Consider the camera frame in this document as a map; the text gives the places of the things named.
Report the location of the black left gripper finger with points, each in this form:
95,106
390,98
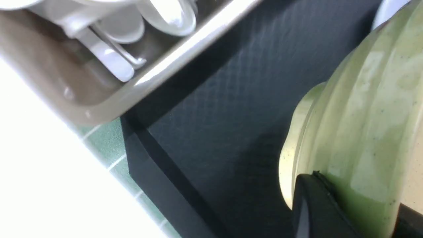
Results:
316,212

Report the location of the yellow noodle bowl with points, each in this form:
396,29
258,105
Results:
362,128

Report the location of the white square side dish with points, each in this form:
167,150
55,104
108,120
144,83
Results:
386,10

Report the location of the black serving tray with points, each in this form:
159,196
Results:
205,145

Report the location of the large white plastic tub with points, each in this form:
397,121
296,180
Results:
52,185

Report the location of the brown plastic spoon bin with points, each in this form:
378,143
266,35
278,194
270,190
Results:
78,87

